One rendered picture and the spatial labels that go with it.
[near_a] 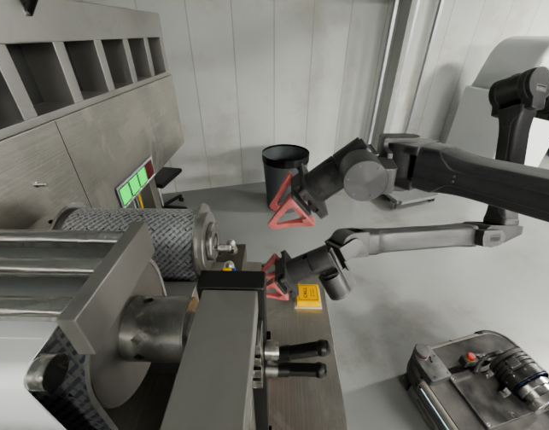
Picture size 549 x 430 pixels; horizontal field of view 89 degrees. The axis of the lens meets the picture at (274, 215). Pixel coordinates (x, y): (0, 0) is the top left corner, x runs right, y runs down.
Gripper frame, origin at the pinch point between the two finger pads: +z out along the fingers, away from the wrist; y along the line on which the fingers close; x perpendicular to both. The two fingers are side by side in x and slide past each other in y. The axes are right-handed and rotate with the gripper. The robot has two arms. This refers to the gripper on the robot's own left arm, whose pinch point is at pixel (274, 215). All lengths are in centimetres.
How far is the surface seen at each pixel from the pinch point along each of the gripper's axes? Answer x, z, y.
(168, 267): 6.7, 19.0, -7.1
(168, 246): 9.6, 15.8, -6.3
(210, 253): 3.0, 12.7, -4.5
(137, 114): 33, 32, 50
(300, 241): -115, 71, 154
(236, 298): 11.5, -7.3, -30.1
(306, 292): -36.0, 17.4, 14.8
